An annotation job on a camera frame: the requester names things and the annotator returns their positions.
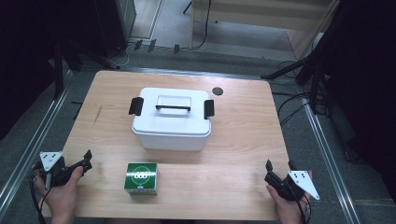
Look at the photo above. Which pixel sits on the green glossy carton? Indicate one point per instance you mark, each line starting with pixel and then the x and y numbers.
pixel 141 177

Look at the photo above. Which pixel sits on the black metal stand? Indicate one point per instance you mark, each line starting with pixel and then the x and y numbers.
pixel 308 68
pixel 62 65

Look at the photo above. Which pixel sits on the person's left hand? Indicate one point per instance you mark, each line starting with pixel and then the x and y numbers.
pixel 62 196

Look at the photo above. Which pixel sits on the person's right hand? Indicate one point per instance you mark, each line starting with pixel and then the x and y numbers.
pixel 288 208

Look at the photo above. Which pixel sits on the light wooden furniture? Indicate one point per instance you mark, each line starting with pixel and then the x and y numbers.
pixel 264 15

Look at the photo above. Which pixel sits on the white plastic storage box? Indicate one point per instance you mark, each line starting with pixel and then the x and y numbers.
pixel 174 141

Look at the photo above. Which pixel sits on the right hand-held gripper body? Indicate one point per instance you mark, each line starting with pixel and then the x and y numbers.
pixel 299 183

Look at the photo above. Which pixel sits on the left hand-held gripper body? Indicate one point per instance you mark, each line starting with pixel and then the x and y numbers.
pixel 51 160

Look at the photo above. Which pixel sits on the black cabinet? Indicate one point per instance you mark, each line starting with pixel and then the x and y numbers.
pixel 116 25

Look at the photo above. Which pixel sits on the dark round table grommet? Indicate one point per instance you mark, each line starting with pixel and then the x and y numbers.
pixel 217 91

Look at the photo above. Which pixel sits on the metal floor rail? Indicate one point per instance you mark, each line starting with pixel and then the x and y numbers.
pixel 331 161
pixel 31 146

